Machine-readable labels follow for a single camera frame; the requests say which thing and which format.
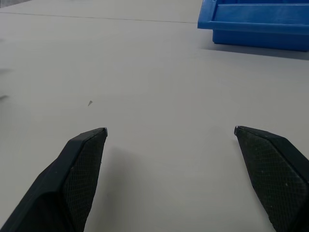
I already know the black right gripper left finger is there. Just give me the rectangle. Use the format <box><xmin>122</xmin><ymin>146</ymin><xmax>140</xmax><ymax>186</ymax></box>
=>
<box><xmin>0</xmin><ymin>127</ymin><xmax>109</xmax><ymax>232</ymax></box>

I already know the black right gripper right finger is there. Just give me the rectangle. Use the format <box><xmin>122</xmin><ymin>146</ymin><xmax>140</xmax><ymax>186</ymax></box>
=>
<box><xmin>234</xmin><ymin>125</ymin><xmax>309</xmax><ymax>232</ymax></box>

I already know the blue plastic storage bin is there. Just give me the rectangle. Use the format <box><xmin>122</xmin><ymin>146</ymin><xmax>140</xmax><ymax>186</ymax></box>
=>
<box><xmin>197</xmin><ymin>0</ymin><xmax>309</xmax><ymax>53</ymax></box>

